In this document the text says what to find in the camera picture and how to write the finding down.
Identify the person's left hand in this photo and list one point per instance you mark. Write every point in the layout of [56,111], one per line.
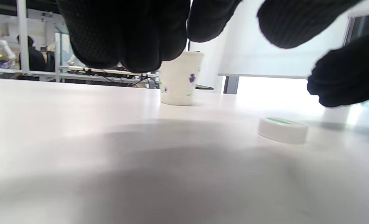
[128,28]

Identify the person's right hand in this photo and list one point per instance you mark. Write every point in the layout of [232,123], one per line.
[349,74]

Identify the white plastic container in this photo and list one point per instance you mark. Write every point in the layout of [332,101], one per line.
[337,114]

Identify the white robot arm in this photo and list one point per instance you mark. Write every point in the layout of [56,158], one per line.
[5,48]

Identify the white paper cup purple flowers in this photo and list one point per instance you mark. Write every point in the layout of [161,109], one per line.
[179,82]

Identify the white roller blind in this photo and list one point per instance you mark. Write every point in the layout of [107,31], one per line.
[265,59]

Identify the white round lid green top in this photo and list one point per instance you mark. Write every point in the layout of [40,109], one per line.
[282,130]

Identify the flat black device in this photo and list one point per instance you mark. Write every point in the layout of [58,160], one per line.
[204,87]

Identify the white metal post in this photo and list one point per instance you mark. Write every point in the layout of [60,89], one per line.
[23,35]

